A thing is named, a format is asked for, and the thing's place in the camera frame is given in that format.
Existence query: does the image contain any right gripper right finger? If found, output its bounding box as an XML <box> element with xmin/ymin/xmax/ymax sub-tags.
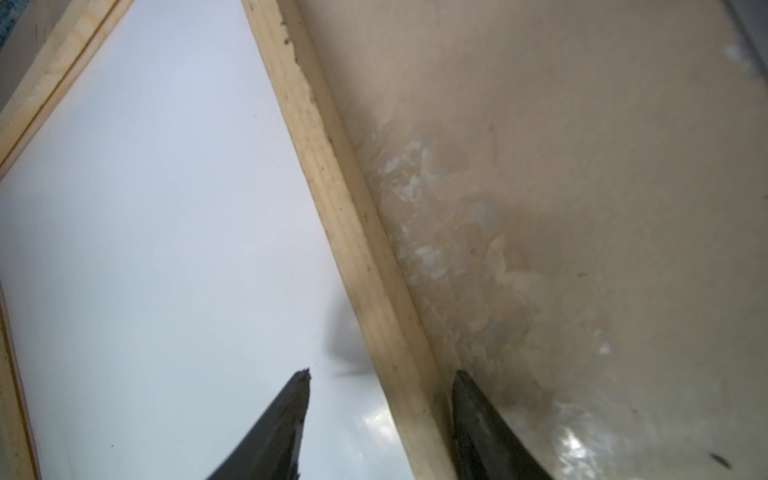
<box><xmin>451</xmin><ymin>370</ymin><xmax>552</xmax><ymax>480</ymax></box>

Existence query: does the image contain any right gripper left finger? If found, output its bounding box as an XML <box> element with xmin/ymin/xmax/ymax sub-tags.
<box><xmin>209</xmin><ymin>369</ymin><xmax>311</xmax><ymax>480</ymax></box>

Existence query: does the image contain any wooden picture frame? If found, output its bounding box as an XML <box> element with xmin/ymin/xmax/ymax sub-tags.
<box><xmin>1</xmin><ymin>1</ymin><xmax>456</xmax><ymax>479</ymax></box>

